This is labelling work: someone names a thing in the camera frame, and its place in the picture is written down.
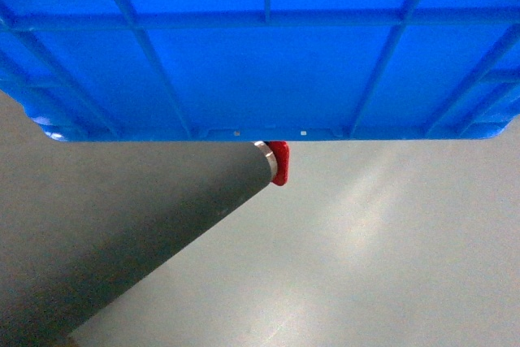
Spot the red cap on post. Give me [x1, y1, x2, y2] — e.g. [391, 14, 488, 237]
[267, 141, 290, 186]

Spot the large blue plastic crate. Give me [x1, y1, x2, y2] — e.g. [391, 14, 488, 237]
[1, 0, 519, 142]

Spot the dark grey post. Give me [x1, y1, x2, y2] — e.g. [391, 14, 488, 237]
[1, 141, 278, 346]

